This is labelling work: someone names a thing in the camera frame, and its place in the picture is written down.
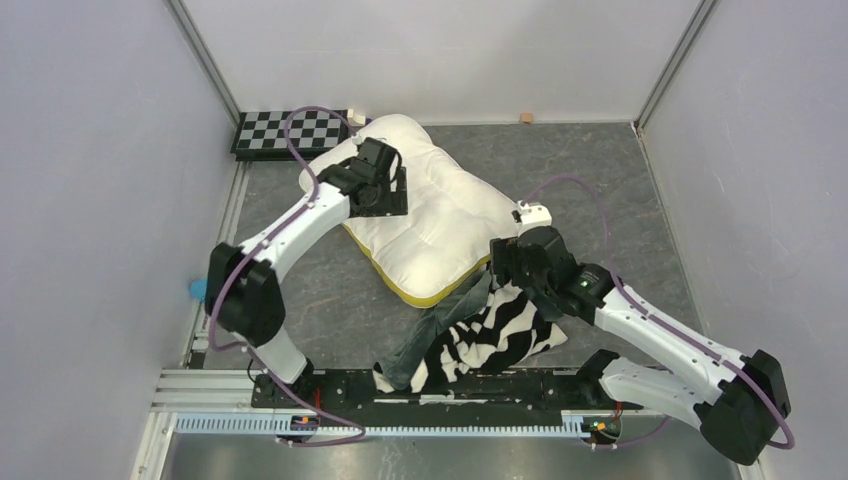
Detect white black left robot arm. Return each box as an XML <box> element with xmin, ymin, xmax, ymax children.
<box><xmin>204</xmin><ymin>137</ymin><xmax>408</xmax><ymax>408</ymax></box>

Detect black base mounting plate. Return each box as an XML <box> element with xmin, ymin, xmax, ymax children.
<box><xmin>250</xmin><ymin>367</ymin><xmax>644</xmax><ymax>429</ymax></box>

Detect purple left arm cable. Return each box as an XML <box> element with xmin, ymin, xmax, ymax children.
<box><xmin>206</xmin><ymin>105</ymin><xmax>367</xmax><ymax>449</ymax></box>

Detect blue clip on wall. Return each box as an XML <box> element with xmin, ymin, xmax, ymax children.
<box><xmin>188</xmin><ymin>278</ymin><xmax>208</xmax><ymax>304</ymax></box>

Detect light blue cable comb strip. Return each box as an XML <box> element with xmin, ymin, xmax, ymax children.
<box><xmin>174</xmin><ymin>413</ymin><xmax>590</xmax><ymax>440</ymax></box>

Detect white pillow with yellow edge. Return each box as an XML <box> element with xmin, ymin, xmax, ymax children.
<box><xmin>338</xmin><ymin>114</ymin><xmax>518</xmax><ymax>309</ymax></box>

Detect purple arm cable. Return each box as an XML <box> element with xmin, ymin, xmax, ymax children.
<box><xmin>206</xmin><ymin>105</ymin><xmax>367</xmax><ymax>449</ymax></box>
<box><xmin>523</xmin><ymin>174</ymin><xmax>796</xmax><ymax>452</ymax></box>

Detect zebra striped pillowcase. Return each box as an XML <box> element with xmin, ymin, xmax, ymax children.
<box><xmin>372</xmin><ymin>271</ymin><xmax>567</xmax><ymax>393</ymax></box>

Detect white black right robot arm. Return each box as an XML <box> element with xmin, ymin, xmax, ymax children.
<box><xmin>490</xmin><ymin>226</ymin><xmax>794</xmax><ymax>465</ymax></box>

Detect black white checkerboard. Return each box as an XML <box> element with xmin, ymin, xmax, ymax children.
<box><xmin>231</xmin><ymin>110</ymin><xmax>350</xmax><ymax>161</ymax></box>

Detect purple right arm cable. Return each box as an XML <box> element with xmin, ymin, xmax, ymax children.
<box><xmin>523</xmin><ymin>174</ymin><xmax>796</xmax><ymax>452</ymax></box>

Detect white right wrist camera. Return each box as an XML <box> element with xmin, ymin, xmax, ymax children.
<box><xmin>513</xmin><ymin>202</ymin><xmax>552</xmax><ymax>236</ymax></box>

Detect small cream toy block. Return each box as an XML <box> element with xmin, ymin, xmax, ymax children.
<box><xmin>346</xmin><ymin>108</ymin><xmax>368</xmax><ymax>127</ymax></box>

